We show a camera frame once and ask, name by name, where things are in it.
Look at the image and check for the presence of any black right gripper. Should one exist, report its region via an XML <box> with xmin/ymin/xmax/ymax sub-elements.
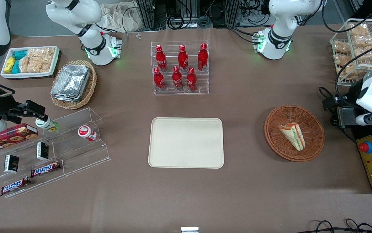
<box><xmin>0</xmin><ymin>94</ymin><xmax>46</xmax><ymax>125</ymax></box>

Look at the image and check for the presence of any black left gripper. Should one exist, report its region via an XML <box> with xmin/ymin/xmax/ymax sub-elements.
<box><xmin>322</xmin><ymin>93</ymin><xmax>363</xmax><ymax>111</ymax></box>

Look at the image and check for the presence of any triangle sandwich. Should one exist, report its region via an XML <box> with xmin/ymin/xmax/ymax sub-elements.
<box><xmin>278</xmin><ymin>123</ymin><xmax>306</xmax><ymax>151</ymax></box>

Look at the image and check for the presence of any white rectangular snack tray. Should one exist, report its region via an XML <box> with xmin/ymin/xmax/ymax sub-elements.
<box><xmin>1</xmin><ymin>46</ymin><xmax>60</xmax><ymax>79</ymax></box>

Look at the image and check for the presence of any aluminium foil tray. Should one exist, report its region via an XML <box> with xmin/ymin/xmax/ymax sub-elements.
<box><xmin>51</xmin><ymin>91</ymin><xmax>83</xmax><ymax>103</ymax></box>
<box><xmin>52</xmin><ymin>64</ymin><xmax>91</xmax><ymax>98</ymax></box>

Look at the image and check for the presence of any black flat tray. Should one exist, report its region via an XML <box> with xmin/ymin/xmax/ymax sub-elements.
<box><xmin>0</xmin><ymin>48</ymin><xmax>62</xmax><ymax>80</ymax></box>

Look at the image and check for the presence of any light oval wicker basket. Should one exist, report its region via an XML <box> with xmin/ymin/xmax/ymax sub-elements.
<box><xmin>50</xmin><ymin>60</ymin><xmax>97</xmax><ymax>110</ymax></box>

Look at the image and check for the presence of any brown wicker basket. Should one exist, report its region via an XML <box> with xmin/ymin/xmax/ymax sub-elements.
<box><xmin>264</xmin><ymin>105</ymin><xmax>325</xmax><ymax>162</ymax></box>

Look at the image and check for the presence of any beige plastic tray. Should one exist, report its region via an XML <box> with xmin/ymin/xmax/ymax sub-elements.
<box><xmin>148</xmin><ymin>117</ymin><xmax>224</xmax><ymax>169</ymax></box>

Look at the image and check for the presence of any grey metal block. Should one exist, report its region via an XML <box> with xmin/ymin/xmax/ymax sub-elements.
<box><xmin>337</xmin><ymin>107</ymin><xmax>357</xmax><ymax>129</ymax></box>

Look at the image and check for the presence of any green white drink bottle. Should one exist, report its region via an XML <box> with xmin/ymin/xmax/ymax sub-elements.
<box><xmin>35</xmin><ymin>116</ymin><xmax>59</xmax><ymax>132</ymax></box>

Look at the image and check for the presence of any black appliance housing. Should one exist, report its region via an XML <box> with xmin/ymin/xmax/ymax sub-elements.
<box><xmin>346</xmin><ymin>79</ymin><xmax>369</xmax><ymax>136</ymax></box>

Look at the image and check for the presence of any red cookie box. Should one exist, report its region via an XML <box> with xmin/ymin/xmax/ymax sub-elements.
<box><xmin>0</xmin><ymin>123</ymin><xmax>38</xmax><ymax>154</ymax></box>

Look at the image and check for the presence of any clear bag of fried snacks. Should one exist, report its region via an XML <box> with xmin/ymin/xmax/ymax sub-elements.
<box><xmin>349</xmin><ymin>23</ymin><xmax>370</xmax><ymax>36</ymax></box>
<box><xmin>355</xmin><ymin>45</ymin><xmax>372</xmax><ymax>62</ymax></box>
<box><xmin>337</xmin><ymin>63</ymin><xmax>364</xmax><ymax>80</ymax></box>
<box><xmin>352</xmin><ymin>34</ymin><xmax>372</xmax><ymax>47</ymax></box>
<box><xmin>335</xmin><ymin>53</ymin><xmax>354</xmax><ymax>66</ymax></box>
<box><xmin>334</xmin><ymin>41</ymin><xmax>351</xmax><ymax>54</ymax></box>

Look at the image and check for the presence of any small black box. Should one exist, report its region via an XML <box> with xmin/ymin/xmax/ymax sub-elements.
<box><xmin>37</xmin><ymin>142</ymin><xmax>49</xmax><ymax>161</ymax></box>
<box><xmin>4</xmin><ymin>155</ymin><xmax>19</xmax><ymax>173</ymax></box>

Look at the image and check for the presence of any clear bag of crackers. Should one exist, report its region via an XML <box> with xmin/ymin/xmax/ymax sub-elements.
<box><xmin>19</xmin><ymin>56</ymin><xmax>38</xmax><ymax>73</ymax></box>
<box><xmin>27</xmin><ymin>48</ymin><xmax>55</xmax><ymax>61</ymax></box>
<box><xmin>37</xmin><ymin>59</ymin><xmax>52</xmax><ymax>72</ymax></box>

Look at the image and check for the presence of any yellow snack packet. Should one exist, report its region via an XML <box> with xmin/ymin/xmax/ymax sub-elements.
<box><xmin>4</xmin><ymin>57</ymin><xmax>16</xmax><ymax>73</ymax></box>

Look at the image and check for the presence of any Snickers chocolate bar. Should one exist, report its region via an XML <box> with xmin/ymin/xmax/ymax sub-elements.
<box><xmin>31</xmin><ymin>161</ymin><xmax>62</xmax><ymax>178</ymax></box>
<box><xmin>1</xmin><ymin>176</ymin><xmax>31</xmax><ymax>197</ymax></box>

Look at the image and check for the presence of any red white drink bottle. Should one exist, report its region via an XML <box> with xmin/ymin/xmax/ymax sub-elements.
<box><xmin>78</xmin><ymin>125</ymin><xmax>97</xmax><ymax>142</ymax></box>

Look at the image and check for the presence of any clear acrylic stepped shelf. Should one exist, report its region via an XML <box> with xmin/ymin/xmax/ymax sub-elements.
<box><xmin>42</xmin><ymin>107</ymin><xmax>111</xmax><ymax>177</ymax></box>
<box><xmin>0</xmin><ymin>129</ymin><xmax>66</xmax><ymax>198</ymax></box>

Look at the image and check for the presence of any brown table cover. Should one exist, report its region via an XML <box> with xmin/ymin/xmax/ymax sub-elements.
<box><xmin>0</xmin><ymin>24</ymin><xmax>372</xmax><ymax>233</ymax></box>

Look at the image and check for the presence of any beige crumpled cloth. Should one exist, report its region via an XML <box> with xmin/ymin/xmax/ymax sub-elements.
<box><xmin>100</xmin><ymin>3</ymin><xmax>143</xmax><ymax>33</ymax></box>

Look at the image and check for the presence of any red cola bottle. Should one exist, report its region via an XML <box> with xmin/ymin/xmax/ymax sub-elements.
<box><xmin>153</xmin><ymin>67</ymin><xmax>166</xmax><ymax>92</ymax></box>
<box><xmin>155</xmin><ymin>45</ymin><xmax>168</xmax><ymax>72</ymax></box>
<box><xmin>197</xmin><ymin>43</ymin><xmax>208</xmax><ymax>72</ymax></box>
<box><xmin>186</xmin><ymin>67</ymin><xmax>197</xmax><ymax>92</ymax></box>
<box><xmin>177</xmin><ymin>45</ymin><xmax>189</xmax><ymax>72</ymax></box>
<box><xmin>172</xmin><ymin>66</ymin><xmax>184</xmax><ymax>91</ymax></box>

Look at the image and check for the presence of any clear acrylic bottle rack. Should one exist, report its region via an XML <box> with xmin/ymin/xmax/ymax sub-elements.
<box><xmin>150</xmin><ymin>41</ymin><xmax>209</xmax><ymax>95</ymax></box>

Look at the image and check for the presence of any black looped table cable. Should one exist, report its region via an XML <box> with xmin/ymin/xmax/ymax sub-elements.
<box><xmin>318</xmin><ymin>87</ymin><xmax>357</xmax><ymax>144</ymax></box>

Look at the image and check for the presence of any white wire rack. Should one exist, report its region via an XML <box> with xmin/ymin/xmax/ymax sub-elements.
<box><xmin>330</xmin><ymin>19</ymin><xmax>372</xmax><ymax>86</ymax></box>

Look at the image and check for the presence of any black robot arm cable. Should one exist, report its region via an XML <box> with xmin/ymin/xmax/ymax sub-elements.
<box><xmin>322</xmin><ymin>0</ymin><xmax>372</xmax><ymax>97</ymax></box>

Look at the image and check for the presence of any black base cable bundle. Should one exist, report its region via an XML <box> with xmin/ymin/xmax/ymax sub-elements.
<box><xmin>95</xmin><ymin>6</ymin><xmax>130</xmax><ymax>49</ymax></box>
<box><xmin>227</xmin><ymin>27</ymin><xmax>259</xmax><ymax>44</ymax></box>

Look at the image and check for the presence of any black floor cable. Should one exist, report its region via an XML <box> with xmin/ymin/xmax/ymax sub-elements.
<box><xmin>302</xmin><ymin>220</ymin><xmax>335</xmax><ymax>233</ymax></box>
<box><xmin>343</xmin><ymin>218</ymin><xmax>372</xmax><ymax>233</ymax></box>

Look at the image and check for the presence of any aluminium profile frame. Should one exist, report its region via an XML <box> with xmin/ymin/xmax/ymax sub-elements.
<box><xmin>134</xmin><ymin>0</ymin><xmax>248</xmax><ymax>30</ymax></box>

